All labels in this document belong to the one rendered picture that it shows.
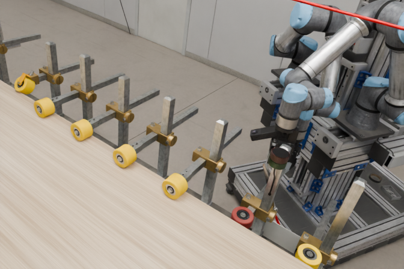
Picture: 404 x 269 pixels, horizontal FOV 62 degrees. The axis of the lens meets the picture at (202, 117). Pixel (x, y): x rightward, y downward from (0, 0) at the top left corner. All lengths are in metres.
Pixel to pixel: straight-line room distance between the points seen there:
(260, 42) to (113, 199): 3.19
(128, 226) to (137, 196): 0.14
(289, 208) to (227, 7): 2.66
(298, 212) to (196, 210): 1.24
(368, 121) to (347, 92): 0.26
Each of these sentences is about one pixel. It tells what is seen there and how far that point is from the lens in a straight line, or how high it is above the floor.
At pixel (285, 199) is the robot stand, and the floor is 0.21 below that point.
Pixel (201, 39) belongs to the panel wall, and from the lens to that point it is 4.57.
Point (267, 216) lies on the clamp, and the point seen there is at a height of 0.86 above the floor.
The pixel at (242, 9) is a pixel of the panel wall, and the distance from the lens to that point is 4.18.
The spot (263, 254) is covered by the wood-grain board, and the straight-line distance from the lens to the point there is 1.19.
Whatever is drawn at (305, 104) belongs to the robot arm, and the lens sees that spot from 1.19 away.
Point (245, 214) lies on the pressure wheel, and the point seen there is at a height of 0.91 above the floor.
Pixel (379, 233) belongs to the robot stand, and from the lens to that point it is 2.54.
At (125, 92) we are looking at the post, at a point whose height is 1.08.
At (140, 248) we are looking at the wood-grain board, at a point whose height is 0.90.
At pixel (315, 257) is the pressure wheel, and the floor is 0.91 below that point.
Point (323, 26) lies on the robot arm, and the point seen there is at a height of 1.45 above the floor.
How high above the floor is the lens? 1.82
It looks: 32 degrees down
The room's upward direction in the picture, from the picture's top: 9 degrees clockwise
